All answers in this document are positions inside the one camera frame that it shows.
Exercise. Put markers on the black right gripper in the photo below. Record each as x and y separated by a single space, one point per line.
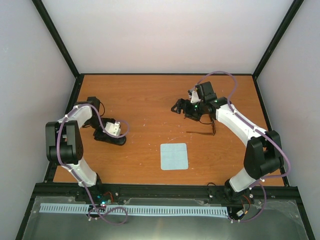
179 103

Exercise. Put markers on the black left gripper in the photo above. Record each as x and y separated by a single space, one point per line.
99 136

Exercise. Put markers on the brown sunglasses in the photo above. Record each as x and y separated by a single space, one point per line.
208 126

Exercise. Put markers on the black glasses case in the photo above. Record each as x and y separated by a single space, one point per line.
103 137

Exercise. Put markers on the light blue cleaning cloth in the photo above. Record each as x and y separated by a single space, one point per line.
173 156

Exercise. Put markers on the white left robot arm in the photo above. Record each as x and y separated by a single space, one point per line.
64 146

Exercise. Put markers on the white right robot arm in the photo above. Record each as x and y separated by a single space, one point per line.
263 152

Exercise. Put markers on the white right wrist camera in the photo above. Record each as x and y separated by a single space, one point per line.
193 95

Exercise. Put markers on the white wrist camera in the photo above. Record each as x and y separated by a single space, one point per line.
193 95
113 129

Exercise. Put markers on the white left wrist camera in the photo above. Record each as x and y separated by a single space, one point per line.
113 129

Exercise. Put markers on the light blue cable duct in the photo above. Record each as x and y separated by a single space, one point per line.
139 210

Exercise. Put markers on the black aluminium frame rail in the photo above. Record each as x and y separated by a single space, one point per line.
212 194

